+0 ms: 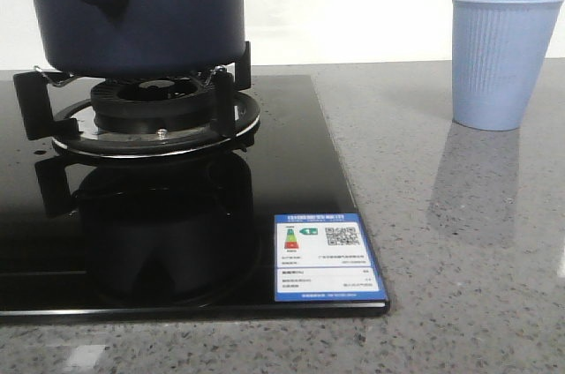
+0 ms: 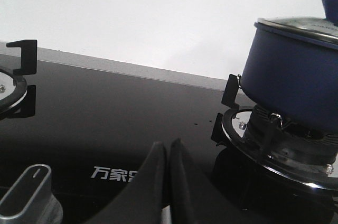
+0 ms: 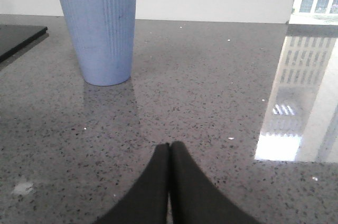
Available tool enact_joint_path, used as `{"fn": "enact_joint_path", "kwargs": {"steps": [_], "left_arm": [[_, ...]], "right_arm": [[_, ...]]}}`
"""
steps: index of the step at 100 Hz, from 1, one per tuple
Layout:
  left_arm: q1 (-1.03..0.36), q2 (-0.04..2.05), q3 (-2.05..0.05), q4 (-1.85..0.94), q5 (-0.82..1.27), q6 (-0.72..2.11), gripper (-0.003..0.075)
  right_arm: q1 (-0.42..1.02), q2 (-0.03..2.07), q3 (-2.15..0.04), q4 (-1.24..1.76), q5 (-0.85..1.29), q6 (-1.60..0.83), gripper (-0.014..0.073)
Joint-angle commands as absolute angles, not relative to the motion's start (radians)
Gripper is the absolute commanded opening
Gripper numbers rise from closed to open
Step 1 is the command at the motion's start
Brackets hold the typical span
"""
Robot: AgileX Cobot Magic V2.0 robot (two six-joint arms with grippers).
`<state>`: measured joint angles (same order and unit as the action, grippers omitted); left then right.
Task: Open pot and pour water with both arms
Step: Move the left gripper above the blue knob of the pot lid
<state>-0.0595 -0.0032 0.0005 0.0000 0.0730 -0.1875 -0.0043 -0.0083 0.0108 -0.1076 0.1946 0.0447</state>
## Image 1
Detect dark blue cooking pot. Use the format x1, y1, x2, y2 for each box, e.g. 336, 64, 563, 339
34, 0, 245, 79

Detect light blue ribbed cup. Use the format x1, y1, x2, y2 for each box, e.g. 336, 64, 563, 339
452, 0, 564, 131

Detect black pot support grate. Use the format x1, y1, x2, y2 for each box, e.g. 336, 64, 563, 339
13, 49, 260, 161

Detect blue energy label sticker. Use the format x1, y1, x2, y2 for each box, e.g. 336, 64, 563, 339
274, 213, 388, 303

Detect black round gas burner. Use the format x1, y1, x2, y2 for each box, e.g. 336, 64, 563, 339
91, 78, 215, 134

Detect black glass gas stove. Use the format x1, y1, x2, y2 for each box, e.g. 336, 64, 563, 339
1, 75, 390, 324

